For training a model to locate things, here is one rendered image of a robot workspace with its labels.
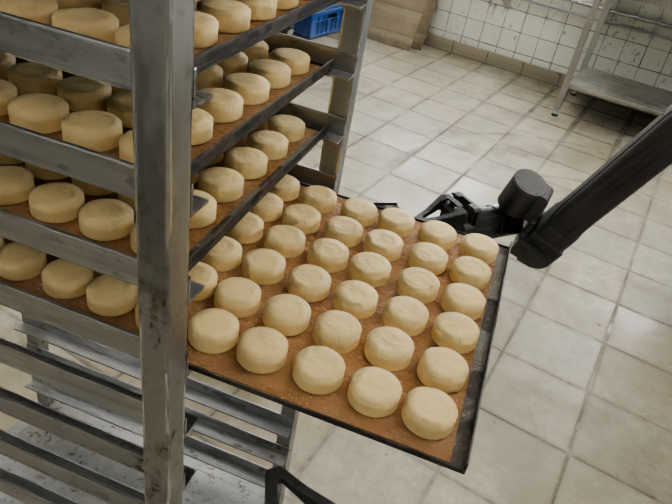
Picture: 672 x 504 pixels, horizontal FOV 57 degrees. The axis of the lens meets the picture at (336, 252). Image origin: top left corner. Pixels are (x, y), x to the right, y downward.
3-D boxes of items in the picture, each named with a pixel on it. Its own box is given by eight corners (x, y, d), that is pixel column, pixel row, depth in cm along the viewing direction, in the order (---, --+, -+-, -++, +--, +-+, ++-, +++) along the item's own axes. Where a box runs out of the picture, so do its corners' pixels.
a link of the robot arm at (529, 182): (536, 272, 102) (550, 239, 108) (575, 230, 93) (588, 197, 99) (473, 233, 104) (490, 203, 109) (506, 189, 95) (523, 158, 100)
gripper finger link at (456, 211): (405, 198, 97) (454, 191, 101) (398, 236, 101) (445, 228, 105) (429, 219, 92) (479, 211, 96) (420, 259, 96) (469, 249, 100)
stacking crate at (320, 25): (311, 16, 538) (314, -8, 527) (349, 29, 524) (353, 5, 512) (268, 26, 494) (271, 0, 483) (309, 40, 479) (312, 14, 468)
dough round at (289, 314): (314, 335, 65) (316, 321, 64) (267, 339, 64) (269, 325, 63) (302, 305, 69) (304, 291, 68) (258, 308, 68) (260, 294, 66)
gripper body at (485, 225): (448, 191, 100) (485, 186, 103) (437, 244, 106) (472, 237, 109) (472, 210, 96) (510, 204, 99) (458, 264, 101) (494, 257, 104)
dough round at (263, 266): (291, 282, 72) (293, 268, 71) (250, 289, 70) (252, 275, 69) (274, 257, 76) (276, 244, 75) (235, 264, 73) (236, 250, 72)
